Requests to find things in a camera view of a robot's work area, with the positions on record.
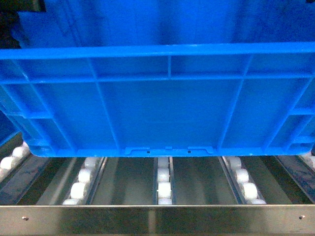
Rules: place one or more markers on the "blue crate on left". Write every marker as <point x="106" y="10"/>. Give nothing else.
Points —
<point x="8" y="128"/>

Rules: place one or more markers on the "steel roller shelf rack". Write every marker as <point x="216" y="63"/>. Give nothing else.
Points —
<point x="220" y="196"/>

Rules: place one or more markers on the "large blue plastic crate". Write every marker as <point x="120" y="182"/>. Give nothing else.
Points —
<point x="147" y="78"/>

